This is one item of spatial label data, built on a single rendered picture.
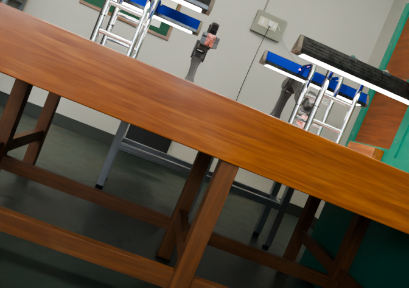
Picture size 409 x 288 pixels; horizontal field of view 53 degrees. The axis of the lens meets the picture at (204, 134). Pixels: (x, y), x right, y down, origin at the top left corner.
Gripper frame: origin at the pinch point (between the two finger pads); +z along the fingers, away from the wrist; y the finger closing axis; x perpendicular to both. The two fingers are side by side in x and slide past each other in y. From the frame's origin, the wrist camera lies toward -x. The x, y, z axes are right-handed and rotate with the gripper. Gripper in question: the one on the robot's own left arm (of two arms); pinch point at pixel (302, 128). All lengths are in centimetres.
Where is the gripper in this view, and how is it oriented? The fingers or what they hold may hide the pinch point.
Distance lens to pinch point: 228.2
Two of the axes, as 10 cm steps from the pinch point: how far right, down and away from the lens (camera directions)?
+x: -3.4, 6.2, 7.0
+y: 9.2, 3.7, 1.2
